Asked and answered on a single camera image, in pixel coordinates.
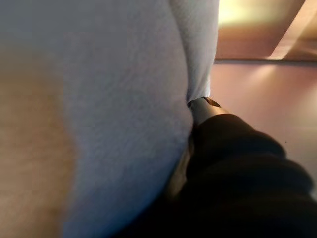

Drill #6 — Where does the white fringed square cushion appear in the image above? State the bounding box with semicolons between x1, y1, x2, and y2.
0;0;220;238

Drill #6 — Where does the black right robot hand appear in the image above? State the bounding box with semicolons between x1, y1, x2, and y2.
116;96;317;238

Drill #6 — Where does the glossy brown wooden wardrobe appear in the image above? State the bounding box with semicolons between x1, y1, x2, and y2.
214;0;317;61

